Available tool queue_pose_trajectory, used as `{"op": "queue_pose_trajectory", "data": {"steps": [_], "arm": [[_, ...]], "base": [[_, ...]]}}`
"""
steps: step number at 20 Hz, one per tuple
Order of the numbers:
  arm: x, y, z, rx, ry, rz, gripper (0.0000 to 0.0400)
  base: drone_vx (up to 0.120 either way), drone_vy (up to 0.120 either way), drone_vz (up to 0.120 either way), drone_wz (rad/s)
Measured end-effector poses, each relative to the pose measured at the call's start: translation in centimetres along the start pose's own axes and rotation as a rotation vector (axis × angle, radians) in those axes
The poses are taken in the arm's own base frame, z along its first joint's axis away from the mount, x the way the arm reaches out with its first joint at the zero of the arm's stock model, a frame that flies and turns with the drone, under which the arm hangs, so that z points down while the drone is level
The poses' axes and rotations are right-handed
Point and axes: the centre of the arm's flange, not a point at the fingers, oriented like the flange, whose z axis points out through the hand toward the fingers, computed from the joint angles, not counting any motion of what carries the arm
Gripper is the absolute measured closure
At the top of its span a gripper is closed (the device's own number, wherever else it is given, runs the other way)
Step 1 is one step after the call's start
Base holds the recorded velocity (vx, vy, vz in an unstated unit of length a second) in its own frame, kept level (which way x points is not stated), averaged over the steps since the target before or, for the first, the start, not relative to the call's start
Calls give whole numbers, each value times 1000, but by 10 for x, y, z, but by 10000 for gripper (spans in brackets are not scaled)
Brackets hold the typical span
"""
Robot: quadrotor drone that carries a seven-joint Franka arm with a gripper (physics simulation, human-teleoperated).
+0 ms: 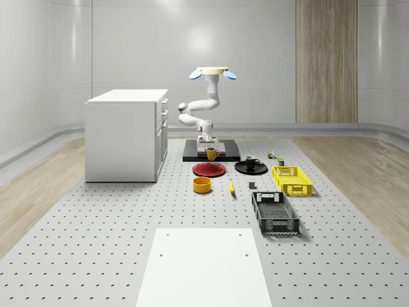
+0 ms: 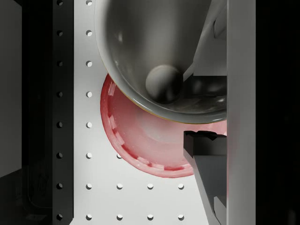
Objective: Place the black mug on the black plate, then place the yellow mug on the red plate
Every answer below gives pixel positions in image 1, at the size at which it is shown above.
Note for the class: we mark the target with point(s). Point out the yellow bowl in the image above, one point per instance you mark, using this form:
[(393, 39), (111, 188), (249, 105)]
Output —
[(202, 187)]

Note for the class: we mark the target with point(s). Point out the yellow basket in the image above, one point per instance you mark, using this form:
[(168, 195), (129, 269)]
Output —
[(295, 188)]

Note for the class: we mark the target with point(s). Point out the puzzle cube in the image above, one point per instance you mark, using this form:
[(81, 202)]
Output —
[(271, 155)]

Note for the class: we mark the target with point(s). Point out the dark grey basket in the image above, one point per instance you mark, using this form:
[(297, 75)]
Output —
[(276, 212)]

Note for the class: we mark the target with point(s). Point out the white cabinet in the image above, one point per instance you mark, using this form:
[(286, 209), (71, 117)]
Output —
[(121, 140)]

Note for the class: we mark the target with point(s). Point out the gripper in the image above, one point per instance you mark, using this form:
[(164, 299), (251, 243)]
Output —
[(207, 141)]

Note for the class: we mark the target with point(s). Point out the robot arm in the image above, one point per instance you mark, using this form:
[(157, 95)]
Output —
[(204, 105)]

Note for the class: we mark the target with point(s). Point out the yellow mug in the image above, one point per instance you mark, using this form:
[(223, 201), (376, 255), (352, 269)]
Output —
[(211, 155)]

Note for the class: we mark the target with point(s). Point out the red plate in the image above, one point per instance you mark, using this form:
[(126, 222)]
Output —
[(209, 169)]

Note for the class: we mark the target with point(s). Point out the banana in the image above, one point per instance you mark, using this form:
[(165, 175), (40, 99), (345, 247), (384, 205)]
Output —
[(232, 188)]

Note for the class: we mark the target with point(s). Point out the flat-sided can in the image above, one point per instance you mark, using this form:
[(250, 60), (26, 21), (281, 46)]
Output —
[(280, 162)]

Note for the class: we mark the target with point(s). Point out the black mug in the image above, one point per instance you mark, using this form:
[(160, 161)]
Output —
[(250, 163)]

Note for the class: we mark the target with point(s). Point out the drone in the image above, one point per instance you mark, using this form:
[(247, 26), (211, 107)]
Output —
[(212, 69)]

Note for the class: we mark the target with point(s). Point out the black plate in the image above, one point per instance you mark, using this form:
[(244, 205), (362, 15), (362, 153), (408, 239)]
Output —
[(241, 168)]

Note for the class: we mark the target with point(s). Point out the white board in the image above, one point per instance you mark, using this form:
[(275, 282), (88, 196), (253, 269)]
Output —
[(204, 268)]

